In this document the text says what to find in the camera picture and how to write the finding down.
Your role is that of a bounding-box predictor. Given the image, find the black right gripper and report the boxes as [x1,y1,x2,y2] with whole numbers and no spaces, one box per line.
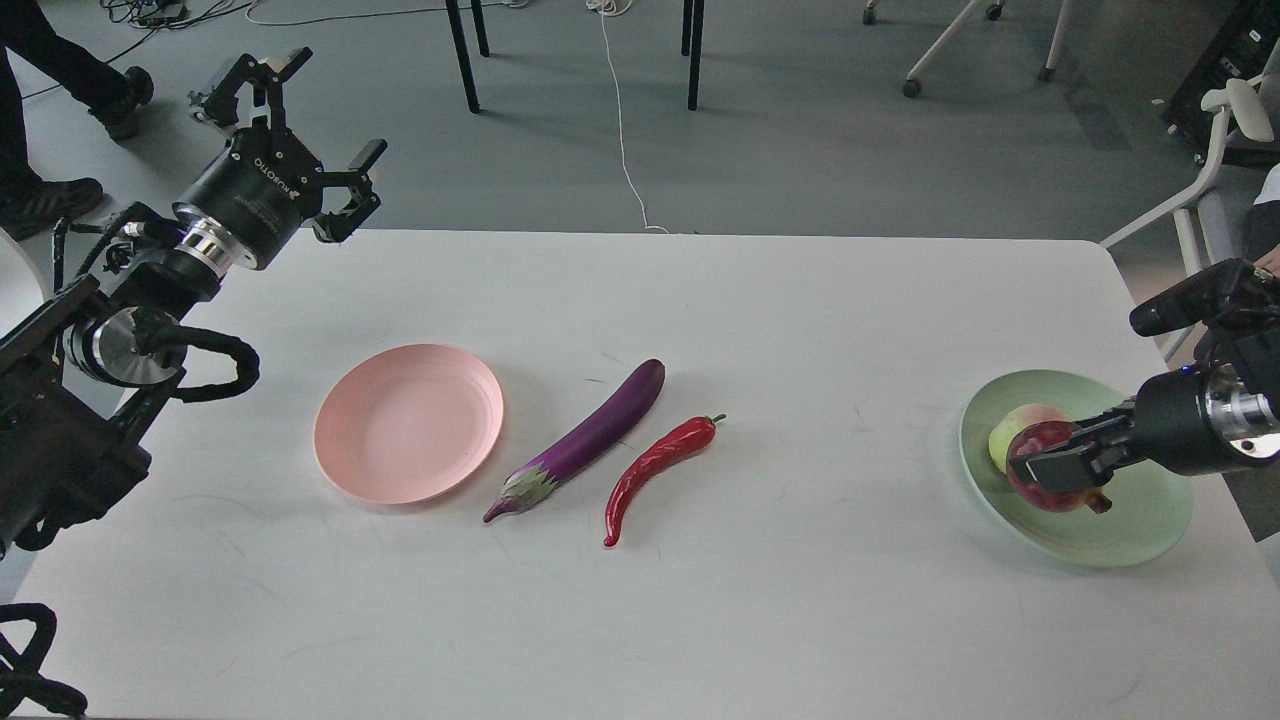
[1009,368,1225,493]

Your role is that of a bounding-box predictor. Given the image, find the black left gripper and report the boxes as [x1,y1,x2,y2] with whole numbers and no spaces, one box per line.
[172,47,389,272]

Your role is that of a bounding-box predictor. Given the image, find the red pomegranate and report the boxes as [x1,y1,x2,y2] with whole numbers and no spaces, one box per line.
[1005,420,1114,514]

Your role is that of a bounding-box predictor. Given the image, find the green pink peach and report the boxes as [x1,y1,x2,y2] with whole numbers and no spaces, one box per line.
[987,404,1068,474]

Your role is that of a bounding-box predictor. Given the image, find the red chili pepper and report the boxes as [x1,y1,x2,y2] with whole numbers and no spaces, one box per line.
[602,413,727,548]

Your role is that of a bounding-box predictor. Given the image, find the purple eggplant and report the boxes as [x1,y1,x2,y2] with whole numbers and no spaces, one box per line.
[483,359,666,523]

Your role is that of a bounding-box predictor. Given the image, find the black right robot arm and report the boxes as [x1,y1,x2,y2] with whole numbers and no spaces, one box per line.
[1010,258,1279,493]

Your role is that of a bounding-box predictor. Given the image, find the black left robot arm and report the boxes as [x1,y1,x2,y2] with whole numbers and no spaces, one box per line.
[1,47,388,553]

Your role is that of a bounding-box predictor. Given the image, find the person hand at right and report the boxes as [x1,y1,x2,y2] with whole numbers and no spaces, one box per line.
[1252,245,1280,277]

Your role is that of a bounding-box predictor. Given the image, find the light green plate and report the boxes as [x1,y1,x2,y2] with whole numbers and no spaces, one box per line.
[957,369,1193,569]

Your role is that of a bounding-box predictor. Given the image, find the black table leg left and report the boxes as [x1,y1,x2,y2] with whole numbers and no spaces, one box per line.
[444,1,492,114]

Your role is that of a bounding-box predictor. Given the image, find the black table leg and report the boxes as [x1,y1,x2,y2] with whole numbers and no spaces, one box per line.
[444,1,492,114]
[680,0,707,111]

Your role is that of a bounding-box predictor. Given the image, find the white office chair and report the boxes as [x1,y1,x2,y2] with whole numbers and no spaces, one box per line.
[1100,72,1280,363]

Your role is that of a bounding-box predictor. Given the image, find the person legs with black shoes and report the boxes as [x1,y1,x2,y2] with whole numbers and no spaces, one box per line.
[0,0,155,243]

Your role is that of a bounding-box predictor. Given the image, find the pink plate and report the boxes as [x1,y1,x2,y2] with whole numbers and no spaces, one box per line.
[312,345,506,505]

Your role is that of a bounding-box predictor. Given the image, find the white chair base with casters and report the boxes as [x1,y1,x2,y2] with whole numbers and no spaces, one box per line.
[861,0,1073,99]

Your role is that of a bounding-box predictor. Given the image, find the black table leg right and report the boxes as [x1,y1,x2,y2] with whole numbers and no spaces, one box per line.
[680,0,707,111]

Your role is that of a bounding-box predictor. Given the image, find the black floor cables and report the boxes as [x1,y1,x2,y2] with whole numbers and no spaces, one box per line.
[20,0,531,101]

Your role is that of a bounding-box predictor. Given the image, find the white floor cable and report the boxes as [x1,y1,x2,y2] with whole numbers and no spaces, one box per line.
[584,0,669,234]

